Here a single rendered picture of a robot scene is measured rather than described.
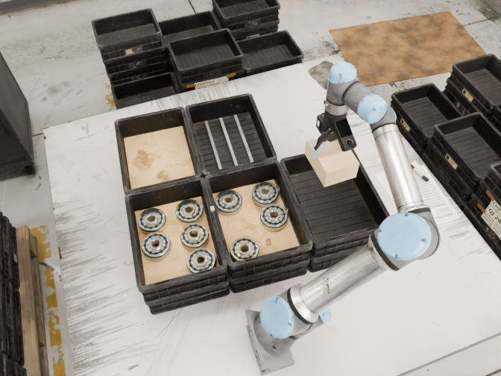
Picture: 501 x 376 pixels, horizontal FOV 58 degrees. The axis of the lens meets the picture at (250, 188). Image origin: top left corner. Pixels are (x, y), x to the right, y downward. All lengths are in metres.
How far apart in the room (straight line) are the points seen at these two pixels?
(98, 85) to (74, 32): 0.76
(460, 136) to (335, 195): 1.20
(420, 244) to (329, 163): 0.50
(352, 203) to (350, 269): 0.61
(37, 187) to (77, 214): 1.15
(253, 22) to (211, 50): 0.37
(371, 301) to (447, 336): 0.27
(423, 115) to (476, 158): 0.49
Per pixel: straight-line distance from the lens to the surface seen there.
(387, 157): 1.38
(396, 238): 1.18
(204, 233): 1.68
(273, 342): 1.51
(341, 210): 1.79
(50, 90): 3.81
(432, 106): 3.14
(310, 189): 1.83
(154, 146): 2.01
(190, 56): 3.01
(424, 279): 1.86
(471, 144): 2.83
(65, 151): 2.30
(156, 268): 1.67
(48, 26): 4.50
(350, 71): 1.35
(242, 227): 1.72
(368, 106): 1.30
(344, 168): 1.53
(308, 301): 1.30
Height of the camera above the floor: 2.29
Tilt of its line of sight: 53 degrees down
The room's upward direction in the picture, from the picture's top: 2 degrees counter-clockwise
